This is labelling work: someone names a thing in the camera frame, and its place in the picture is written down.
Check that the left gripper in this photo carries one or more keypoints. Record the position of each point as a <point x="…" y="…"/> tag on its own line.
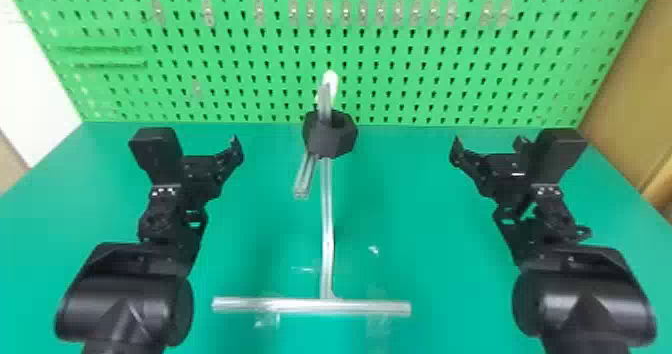
<point x="200" y="180"/>

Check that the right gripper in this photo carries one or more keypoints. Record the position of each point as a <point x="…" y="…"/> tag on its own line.
<point x="506" y="177"/>

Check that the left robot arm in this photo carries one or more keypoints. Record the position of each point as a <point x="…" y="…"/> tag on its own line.
<point x="126" y="303"/>

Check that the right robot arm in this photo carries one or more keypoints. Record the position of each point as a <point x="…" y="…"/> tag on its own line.
<point x="577" y="303"/>

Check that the black nut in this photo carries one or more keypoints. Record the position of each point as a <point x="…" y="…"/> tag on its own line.
<point x="336" y="135"/>

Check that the metal stand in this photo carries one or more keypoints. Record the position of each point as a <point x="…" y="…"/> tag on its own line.
<point x="327" y="230"/>

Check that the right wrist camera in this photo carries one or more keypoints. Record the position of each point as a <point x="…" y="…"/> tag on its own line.
<point x="556" y="154"/>

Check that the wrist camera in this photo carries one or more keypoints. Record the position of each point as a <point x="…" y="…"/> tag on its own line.
<point x="156" y="154"/>
<point x="556" y="154"/>

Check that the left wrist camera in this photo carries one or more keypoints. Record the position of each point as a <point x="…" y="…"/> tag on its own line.
<point x="156" y="154"/>

